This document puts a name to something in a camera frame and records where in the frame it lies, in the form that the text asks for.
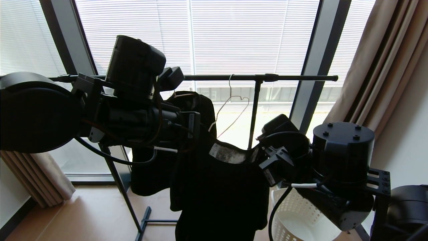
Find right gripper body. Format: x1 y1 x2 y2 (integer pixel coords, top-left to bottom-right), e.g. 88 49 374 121
259 149 313 186

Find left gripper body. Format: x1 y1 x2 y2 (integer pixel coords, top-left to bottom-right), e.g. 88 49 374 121
152 108 201 149

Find black shorts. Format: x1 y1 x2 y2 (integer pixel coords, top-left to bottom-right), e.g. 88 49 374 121
130 91 217 196

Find black T-shirt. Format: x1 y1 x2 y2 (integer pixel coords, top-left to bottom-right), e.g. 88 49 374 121
169 124 271 241

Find white laundry basket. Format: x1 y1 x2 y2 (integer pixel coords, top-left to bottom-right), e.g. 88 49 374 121
270 187 342 241

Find black clothes rack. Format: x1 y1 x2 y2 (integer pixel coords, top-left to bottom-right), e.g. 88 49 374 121
50 73 338 241

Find window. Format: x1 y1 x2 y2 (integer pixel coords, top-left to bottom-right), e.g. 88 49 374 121
0 0 377 183

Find brown curtain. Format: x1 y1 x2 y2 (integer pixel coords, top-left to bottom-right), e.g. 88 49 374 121
0 151 76 209
324 0 428 141

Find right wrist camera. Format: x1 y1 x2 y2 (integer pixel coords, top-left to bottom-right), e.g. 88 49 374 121
257 114 300 141

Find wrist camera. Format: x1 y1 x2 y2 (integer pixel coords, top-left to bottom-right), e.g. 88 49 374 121
257 114 300 141
157 66 185 91

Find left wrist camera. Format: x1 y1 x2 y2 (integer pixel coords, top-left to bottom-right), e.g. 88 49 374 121
157 66 185 91

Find black cable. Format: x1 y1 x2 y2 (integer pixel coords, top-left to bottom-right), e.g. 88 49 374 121
74 137 158 166
268 187 293 241

